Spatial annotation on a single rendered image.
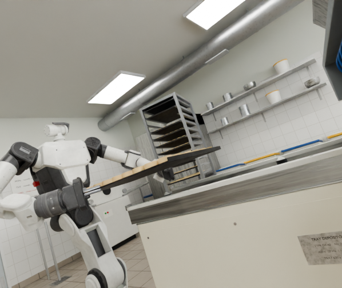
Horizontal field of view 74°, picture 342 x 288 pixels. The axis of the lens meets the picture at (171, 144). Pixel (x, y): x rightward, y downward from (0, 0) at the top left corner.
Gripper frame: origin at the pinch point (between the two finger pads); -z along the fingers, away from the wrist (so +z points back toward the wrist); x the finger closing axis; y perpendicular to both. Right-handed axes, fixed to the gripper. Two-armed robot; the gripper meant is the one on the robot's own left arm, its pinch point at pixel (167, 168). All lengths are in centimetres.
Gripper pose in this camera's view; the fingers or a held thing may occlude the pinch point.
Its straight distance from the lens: 115.5
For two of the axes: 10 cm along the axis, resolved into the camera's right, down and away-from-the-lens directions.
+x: -3.2, -9.4, 1.3
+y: 9.3, -3.0, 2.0
